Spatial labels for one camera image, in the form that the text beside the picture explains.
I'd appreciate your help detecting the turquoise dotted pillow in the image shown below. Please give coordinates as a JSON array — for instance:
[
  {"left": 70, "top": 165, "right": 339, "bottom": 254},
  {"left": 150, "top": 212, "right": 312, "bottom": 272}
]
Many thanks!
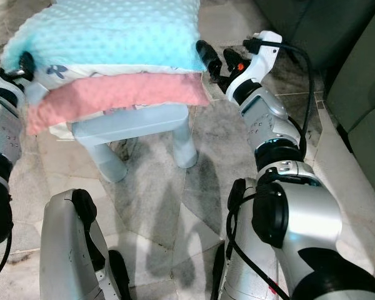
[{"left": 0, "top": 0, "right": 207, "bottom": 79}]

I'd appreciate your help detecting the pink dotted pillow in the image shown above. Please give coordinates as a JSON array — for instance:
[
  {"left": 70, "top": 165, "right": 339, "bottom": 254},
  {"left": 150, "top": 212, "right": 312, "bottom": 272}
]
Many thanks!
[{"left": 25, "top": 72, "right": 207, "bottom": 136}]

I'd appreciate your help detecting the grey-green leather sofa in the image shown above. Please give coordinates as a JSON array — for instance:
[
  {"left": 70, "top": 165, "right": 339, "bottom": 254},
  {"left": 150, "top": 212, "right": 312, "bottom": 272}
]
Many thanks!
[{"left": 253, "top": 0, "right": 375, "bottom": 188}]

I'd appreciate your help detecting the light blue plastic stool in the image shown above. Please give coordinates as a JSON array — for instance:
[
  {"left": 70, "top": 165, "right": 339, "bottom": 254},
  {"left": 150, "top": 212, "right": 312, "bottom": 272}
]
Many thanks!
[{"left": 72, "top": 103, "right": 199, "bottom": 183}]

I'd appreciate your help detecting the silver left robot leg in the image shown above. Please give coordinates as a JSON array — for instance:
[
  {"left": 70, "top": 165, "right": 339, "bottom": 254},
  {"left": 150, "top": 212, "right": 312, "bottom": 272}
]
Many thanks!
[{"left": 41, "top": 189, "right": 132, "bottom": 300}]

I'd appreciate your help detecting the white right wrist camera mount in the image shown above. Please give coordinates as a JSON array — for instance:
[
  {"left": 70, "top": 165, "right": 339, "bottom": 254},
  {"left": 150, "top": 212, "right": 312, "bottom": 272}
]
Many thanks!
[{"left": 226, "top": 30, "right": 283, "bottom": 98}]

